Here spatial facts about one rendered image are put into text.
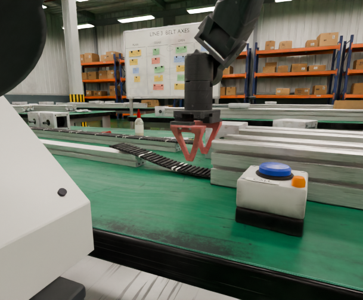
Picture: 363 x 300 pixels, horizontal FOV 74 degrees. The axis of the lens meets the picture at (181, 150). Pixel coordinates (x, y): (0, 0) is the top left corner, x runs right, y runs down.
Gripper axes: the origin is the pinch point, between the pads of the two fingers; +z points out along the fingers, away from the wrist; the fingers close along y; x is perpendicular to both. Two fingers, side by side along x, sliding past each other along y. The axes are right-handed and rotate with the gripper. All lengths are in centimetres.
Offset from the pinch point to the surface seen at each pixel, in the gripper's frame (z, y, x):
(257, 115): 1, 161, 16
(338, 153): -3.5, -5.3, -24.6
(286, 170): -2.5, -14.4, -18.3
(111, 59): -197, 872, 820
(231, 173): 1.8, -5.1, -8.9
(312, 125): -3.7, 36.7, -21.8
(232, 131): -3.4, 14.0, -3.4
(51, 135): 3, 18, 74
